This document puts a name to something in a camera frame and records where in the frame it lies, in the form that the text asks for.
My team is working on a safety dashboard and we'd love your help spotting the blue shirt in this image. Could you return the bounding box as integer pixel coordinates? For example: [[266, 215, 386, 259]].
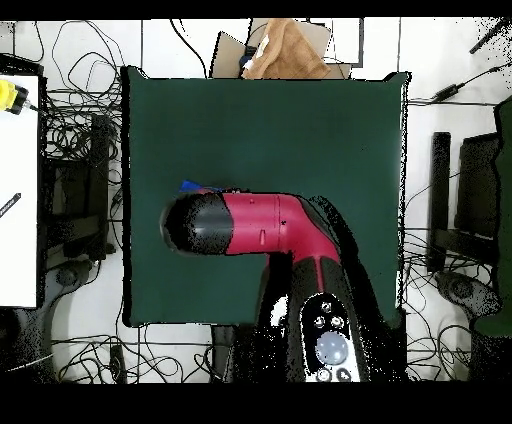
[[178, 179, 225, 195]]

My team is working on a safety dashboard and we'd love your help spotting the dark green table cloth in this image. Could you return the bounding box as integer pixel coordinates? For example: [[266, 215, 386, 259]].
[[120, 65, 411, 328]]

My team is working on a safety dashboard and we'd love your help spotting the cardboard box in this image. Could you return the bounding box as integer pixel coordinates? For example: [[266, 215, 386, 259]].
[[210, 17, 353, 80]]

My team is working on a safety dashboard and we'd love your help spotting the brown towel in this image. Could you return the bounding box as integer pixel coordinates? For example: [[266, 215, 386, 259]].
[[240, 17, 332, 80]]

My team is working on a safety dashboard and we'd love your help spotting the black chair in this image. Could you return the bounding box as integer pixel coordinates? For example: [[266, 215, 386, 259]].
[[429, 131, 501, 261]]

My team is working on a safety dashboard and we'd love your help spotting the white table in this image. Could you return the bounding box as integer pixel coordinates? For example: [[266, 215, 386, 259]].
[[0, 73, 41, 309]]

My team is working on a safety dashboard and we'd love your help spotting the black marker pen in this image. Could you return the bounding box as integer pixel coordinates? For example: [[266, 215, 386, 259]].
[[0, 192, 22, 219]]

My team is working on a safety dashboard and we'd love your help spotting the yellow and black tool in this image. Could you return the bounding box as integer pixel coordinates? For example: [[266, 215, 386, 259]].
[[0, 78, 30, 116]]

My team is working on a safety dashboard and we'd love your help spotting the black rod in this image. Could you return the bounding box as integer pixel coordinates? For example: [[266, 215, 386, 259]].
[[468, 17, 512, 55]]

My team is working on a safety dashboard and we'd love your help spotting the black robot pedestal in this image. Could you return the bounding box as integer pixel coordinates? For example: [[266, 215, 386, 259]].
[[210, 323, 261, 383]]

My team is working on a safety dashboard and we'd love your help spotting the black metal frame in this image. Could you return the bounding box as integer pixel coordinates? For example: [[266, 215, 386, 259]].
[[39, 113, 117, 261]]

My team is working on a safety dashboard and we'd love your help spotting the black cable tangle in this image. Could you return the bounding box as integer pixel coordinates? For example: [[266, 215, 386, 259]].
[[51, 327, 213, 383], [401, 227, 495, 289], [33, 19, 125, 165], [403, 321, 473, 381]]

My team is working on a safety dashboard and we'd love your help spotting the black power adapter with cable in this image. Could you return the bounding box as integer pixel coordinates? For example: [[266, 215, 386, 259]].
[[407, 59, 512, 107]]

